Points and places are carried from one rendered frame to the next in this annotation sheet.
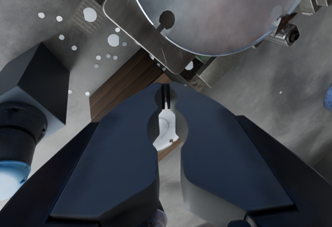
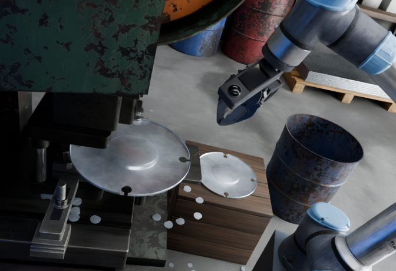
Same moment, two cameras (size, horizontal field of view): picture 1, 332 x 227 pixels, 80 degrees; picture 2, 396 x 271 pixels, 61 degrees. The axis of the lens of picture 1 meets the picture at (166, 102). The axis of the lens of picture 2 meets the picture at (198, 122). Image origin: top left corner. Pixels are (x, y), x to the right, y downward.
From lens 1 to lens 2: 0.65 m
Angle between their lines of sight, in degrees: 20
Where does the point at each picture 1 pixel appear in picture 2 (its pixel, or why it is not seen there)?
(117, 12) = (197, 175)
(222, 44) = (170, 135)
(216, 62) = not seen: hidden behind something
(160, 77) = (184, 195)
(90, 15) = (197, 215)
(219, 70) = not seen: hidden behind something
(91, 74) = not seen: outside the picture
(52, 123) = (280, 238)
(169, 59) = (195, 152)
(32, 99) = (274, 258)
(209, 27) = (169, 144)
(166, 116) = (210, 172)
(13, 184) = (320, 205)
